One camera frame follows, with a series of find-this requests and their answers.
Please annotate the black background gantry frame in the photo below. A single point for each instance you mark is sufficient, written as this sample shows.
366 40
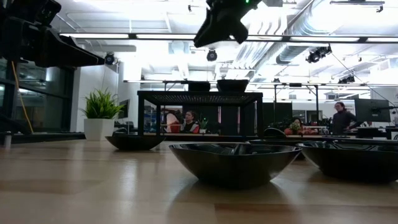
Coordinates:
295 85

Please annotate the black aluminium table frame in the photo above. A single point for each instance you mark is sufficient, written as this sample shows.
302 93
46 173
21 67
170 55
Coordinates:
31 137

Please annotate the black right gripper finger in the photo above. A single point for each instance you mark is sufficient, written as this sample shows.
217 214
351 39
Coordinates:
214 29
241 31

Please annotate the leaf-shaped black plate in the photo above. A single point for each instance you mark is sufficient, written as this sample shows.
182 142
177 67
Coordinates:
233 168
351 161

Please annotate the black ceiling spotlight cluster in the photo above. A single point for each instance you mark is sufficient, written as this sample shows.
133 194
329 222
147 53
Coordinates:
318 53

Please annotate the black wall screen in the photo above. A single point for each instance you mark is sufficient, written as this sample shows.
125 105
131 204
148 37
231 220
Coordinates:
124 109

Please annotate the person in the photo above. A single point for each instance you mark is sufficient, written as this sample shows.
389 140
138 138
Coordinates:
343 119
297 127
171 121
190 123

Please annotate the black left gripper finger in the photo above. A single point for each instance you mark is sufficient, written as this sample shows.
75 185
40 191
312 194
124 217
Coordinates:
59 57
77 48

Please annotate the black computer monitor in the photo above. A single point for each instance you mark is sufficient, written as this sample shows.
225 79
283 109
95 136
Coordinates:
371 110

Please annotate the small background potted plant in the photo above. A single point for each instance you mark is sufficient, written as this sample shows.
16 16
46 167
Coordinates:
202 124

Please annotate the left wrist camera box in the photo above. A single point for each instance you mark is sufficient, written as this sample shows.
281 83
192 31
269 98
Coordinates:
46 11

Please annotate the black perforated metal rack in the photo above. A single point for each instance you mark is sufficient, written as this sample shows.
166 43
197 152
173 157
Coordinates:
202 98

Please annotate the green plant in white pot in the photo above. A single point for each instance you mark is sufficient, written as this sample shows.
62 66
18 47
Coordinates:
99 109

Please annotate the large square black plate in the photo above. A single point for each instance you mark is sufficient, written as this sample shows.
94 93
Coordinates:
232 85

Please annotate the flowering potted plant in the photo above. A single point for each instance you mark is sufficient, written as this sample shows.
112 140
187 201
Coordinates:
294 127

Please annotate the long ceiling light bar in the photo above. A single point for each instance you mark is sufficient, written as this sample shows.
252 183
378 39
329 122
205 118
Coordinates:
155 36

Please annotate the rounded black plate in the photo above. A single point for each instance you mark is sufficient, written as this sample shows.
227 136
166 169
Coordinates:
367 142
273 141
135 143

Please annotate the small square footed black plate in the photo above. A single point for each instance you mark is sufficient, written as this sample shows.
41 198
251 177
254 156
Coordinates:
199 89
199 83

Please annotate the black ceiling track fixture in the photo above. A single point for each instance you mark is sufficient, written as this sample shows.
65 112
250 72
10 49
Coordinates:
357 2

